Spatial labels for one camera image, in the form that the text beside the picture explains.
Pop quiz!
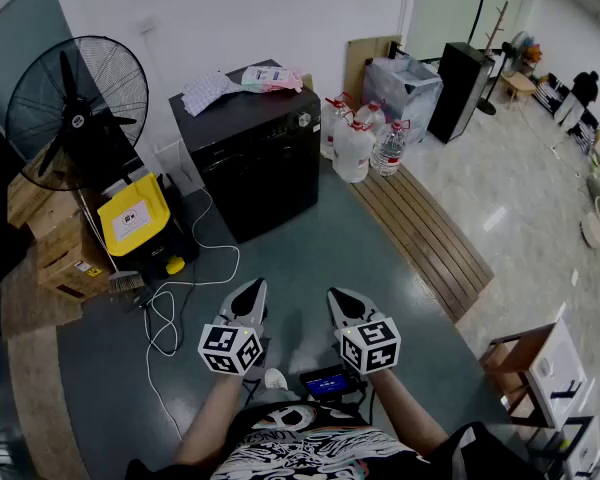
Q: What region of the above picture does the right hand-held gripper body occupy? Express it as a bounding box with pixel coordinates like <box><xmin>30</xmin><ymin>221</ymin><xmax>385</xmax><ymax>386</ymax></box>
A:
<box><xmin>333</xmin><ymin>309</ymin><xmax>402</xmax><ymax>376</ymax></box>

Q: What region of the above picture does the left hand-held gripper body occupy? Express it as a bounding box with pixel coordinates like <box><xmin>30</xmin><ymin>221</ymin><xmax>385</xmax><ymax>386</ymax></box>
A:
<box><xmin>197</xmin><ymin>311</ymin><xmax>271</xmax><ymax>377</ymax></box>

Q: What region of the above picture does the round black washer door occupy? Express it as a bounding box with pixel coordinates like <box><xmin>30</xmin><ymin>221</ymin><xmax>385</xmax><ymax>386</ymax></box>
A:
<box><xmin>204</xmin><ymin>135</ymin><xmax>311</xmax><ymax>219</ymax></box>

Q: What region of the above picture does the black cabinet machine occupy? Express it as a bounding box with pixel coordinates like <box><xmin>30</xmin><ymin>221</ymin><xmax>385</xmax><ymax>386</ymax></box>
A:
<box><xmin>168</xmin><ymin>58</ymin><xmax>323</xmax><ymax>244</ymax></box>

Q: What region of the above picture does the person's right forearm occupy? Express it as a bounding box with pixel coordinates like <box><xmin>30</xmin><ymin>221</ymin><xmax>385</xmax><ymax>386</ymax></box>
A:
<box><xmin>367</xmin><ymin>367</ymin><xmax>451</xmax><ymax>457</ymax></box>

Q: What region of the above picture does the person's left forearm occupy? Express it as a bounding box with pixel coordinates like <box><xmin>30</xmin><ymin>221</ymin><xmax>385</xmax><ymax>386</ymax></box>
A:
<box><xmin>172</xmin><ymin>371</ymin><xmax>247</xmax><ymax>469</ymax></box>

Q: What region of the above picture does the person's white shoe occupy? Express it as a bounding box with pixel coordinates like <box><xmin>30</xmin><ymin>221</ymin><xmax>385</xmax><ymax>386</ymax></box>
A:
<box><xmin>264</xmin><ymin>367</ymin><xmax>289</xmax><ymax>392</ymax></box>

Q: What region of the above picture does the black device with blue screen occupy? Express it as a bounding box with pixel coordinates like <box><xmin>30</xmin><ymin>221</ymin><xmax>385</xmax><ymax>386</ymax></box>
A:
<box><xmin>299</xmin><ymin>364</ymin><xmax>370</xmax><ymax>403</ymax></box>

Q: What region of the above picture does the person's grey trouser leg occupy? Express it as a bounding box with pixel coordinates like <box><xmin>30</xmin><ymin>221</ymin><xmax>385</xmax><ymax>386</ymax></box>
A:
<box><xmin>247</xmin><ymin>386</ymin><xmax>304</xmax><ymax>412</ymax></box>

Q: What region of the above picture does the wooden slatted board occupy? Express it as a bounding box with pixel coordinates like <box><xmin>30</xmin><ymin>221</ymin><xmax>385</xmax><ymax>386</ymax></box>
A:
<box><xmin>348</xmin><ymin>164</ymin><xmax>496</xmax><ymax>325</ymax></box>

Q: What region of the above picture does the person's black printed t-shirt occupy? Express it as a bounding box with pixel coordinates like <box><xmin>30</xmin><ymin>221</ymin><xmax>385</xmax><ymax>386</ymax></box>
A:
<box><xmin>124</xmin><ymin>400</ymin><xmax>531</xmax><ymax>480</ymax></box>

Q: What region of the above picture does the large clear water bottle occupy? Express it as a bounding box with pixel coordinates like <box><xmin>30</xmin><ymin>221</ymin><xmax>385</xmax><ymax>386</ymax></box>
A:
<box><xmin>369</xmin><ymin>119</ymin><xmax>409</xmax><ymax>178</ymax></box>
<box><xmin>320</xmin><ymin>92</ymin><xmax>355</xmax><ymax>160</ymax></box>
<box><xmin>332</xmin><ymin>112</ymin><xmax>377</xmax><ymax>185</ymax></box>
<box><xmin>354</xmin><ymin>99</ymin><xmax>388</xmax><ymax>135</ymax></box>

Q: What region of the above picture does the large brown cardboard box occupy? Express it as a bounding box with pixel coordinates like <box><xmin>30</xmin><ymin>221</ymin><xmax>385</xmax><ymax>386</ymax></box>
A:
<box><xmin>33</xmin><ymin>215</ymin><xmax>115</xmax><ymax>303</ymax></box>

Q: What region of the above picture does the checkered cloth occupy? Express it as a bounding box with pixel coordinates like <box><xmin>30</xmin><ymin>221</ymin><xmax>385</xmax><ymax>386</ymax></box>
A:
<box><xmin>182</xmin><ymin>71</ymin><xmax>242</xmax><ymax>118</ymax></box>

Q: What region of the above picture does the pink and white packet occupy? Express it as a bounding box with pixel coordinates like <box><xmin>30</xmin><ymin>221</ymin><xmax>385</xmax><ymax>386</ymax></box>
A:
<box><xmin>240</xmin><ymin>65</ymin><xmax>304</xmax><ymax>95</ymax></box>

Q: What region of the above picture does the small brown cardboard box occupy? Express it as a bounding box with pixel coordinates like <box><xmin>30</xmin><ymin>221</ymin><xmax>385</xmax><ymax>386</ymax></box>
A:
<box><xmin>7</xmin><ymin>167</ymin><xmax>59</xmax><ymax>230</ymax></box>

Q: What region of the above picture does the tall black cabinet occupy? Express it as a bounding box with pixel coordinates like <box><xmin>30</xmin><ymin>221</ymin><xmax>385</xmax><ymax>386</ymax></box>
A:
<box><xmin>426</xmin><ymin>41</ymin><xmax>497</xmax><ymax>145</ymax></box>

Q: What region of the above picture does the black curved floor lamp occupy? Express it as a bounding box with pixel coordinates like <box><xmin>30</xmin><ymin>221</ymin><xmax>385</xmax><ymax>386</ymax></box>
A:
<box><xmin>467</xmin><ymin>0</ymin><xmax>499</xmax><ymax>117</ymax></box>

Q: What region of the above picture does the flat brown cardboard sheet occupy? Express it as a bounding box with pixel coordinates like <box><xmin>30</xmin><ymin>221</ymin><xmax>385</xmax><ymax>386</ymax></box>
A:
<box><xmin>343</xmin><ymin>35</ymin><xmax>404</xmax><ymax>105</ymax></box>

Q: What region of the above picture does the large black standing fan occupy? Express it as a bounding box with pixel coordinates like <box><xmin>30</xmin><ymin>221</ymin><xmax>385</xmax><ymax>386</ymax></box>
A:
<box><xmin>4</xmin><ymin>35</ymin><xmax>150</xmax><ymax>193</ymax></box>

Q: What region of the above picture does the small wooden table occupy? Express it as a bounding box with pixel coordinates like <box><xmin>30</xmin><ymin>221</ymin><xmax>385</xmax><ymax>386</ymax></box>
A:
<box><xmin>502</xmin><ymin>72</ymin><xmax>538</xmax><ymax>110</ymax></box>

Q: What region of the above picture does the black white striped mat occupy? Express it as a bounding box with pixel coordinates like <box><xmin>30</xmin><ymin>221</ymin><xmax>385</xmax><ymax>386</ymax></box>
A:
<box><xmin>532</xmin><ymin>80</ymin><xmax>600</xmax><ymax>153</ymax></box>

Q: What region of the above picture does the small standing fan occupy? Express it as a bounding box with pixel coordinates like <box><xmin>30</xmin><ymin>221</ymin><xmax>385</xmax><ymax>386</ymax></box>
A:
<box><xmin>499</xmin><ymin>30</ymin><xmax>532</xmax><ymax>78</ymax></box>

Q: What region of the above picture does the wooden coat rack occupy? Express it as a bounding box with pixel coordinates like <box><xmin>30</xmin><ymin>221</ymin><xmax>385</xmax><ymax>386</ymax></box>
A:
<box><xmin>483</xmin><ymin>0</ymin><xmax>510</xmax><ymax>58</ymax></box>

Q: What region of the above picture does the white cable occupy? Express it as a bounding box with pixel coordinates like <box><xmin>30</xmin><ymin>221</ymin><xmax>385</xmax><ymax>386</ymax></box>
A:
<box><xmin>142</xmin><ymin>186</ymin><xmax>242</xmax><ymax>442</ymax></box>

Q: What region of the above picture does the white box with black frame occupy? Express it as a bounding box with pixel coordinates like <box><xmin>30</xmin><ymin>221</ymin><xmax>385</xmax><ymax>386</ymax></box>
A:
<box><xmin>554</xmin><ymin>415</ymin><xmax>600</xmax><ymax>480</ymax></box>

